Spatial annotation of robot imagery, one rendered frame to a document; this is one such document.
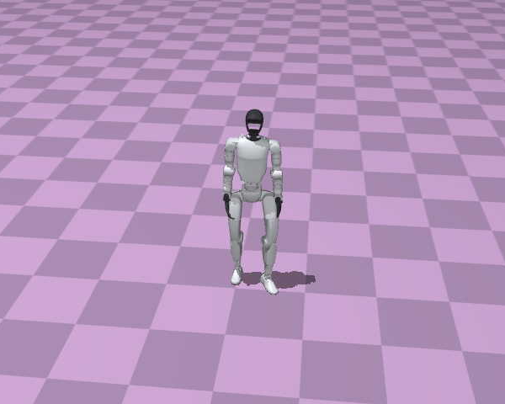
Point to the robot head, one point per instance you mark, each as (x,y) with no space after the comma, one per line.
(254,116)

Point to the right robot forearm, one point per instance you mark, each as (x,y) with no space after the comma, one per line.
(227,184)

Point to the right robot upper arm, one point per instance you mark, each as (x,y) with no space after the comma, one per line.
(231,145)

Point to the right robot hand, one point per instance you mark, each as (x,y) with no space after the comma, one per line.
(226,199)

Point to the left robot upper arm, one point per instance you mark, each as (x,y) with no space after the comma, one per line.
(274,147)

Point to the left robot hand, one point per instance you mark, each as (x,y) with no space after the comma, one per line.
(278,203)

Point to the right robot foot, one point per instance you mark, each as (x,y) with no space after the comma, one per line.
(236,276)

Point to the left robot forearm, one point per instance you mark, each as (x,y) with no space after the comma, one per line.
(278,186)

